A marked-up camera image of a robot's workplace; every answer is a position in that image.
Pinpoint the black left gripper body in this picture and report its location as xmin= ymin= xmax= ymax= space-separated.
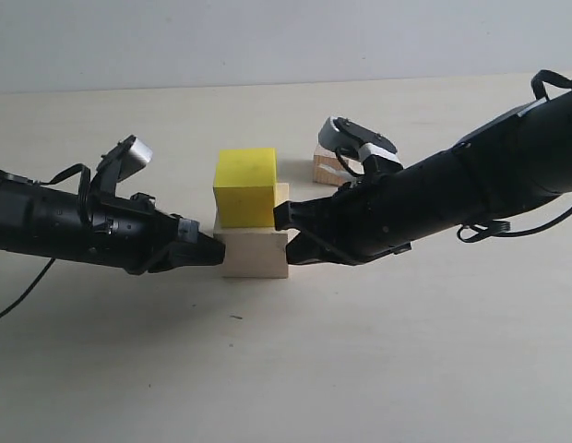
xmin=76 ymin=199 xmax=185 ymax=275

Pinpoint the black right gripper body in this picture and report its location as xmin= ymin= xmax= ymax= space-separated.
xmin=329 ymin=165 xmax=457 ymax=266

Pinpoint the large pale wooden cube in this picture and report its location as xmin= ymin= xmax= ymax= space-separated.
xmin=213 ymin=183 xmax=289 ymax=279

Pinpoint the yellow cube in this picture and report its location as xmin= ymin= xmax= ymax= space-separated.
xmin=213 ymin=148 xmax=278 ymax=228

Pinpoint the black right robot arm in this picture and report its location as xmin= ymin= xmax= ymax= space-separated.
xmin=274 ymin=91 xmax=572 ymax=266

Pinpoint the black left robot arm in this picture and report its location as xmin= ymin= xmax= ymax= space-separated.
xmin=0 ymin=170 xmax=225 ymax=275

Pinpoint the medium natural wooden cube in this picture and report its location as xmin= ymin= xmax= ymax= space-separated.
xmin=313 ymin=144 xmax=354 ymax=186

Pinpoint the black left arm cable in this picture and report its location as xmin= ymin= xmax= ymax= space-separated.
xmin=0 ymin=257 xmax=59 ymax=324

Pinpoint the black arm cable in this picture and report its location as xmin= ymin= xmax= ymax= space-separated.
xmin=455 ymin=193 xmax=572 ymax=244
xmin=0 ymin=257 xmax=59 ymax=324

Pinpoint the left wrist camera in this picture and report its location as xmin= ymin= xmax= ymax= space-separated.
xmin=97 ymin=135 xmax=153 ymax=183

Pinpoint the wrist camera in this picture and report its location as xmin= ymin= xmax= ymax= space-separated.
xmin=317 ymin=116 xmax=402 ymax=166
xmin=97 ymin=135 xmax=153 ymax=183

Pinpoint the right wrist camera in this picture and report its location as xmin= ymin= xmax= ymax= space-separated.
xmin=317 ymin=116 xmax=402 ymax=166

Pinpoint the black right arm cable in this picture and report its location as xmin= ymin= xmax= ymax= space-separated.
xmin=455 ymin=193 xmax=572 ymax=244

